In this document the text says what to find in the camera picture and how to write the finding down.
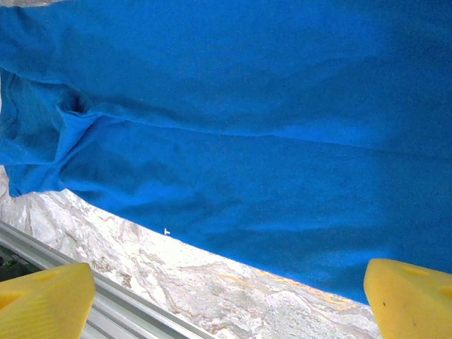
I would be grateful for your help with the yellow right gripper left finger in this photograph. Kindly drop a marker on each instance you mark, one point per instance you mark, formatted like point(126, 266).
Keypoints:
point(42, 303)

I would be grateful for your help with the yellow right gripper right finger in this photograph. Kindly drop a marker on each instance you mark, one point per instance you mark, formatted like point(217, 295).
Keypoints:
point(413, 303)

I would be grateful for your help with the bright blue printed t-shirt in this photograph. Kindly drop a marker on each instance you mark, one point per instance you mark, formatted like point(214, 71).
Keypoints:
point(247, 106)

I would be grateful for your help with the aluminium rail beam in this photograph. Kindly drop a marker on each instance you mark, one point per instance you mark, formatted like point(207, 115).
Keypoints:
point(141, 314)

